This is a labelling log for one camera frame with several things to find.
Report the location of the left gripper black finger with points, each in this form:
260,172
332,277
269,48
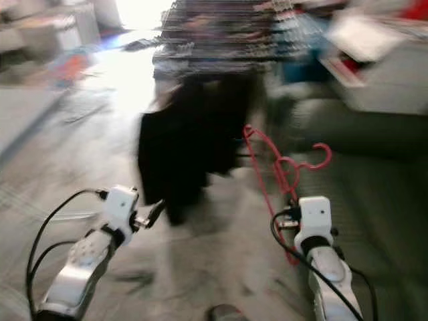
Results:
156,210

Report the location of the pink plastic clothes hanger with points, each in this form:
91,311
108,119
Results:
328,159

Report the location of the black shirt with grey print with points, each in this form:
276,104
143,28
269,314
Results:
174,167

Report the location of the green leather sofa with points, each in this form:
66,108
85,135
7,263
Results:
374,200

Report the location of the robot right leg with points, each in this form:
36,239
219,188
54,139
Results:
227,313

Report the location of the grey folding table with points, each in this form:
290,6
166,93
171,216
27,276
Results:
23,120

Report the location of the blue hard suitcase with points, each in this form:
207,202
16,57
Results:
301,53

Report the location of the colourful baby bouncer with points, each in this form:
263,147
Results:
70,67

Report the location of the white plastic storage box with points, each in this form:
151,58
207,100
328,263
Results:
388,73

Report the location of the metal clothes drying rack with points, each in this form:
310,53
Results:
221,33

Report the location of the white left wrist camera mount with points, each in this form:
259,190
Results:
122,208

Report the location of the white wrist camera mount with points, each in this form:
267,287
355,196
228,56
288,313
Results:
122,208
315,221

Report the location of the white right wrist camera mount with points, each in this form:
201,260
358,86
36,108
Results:
315,221

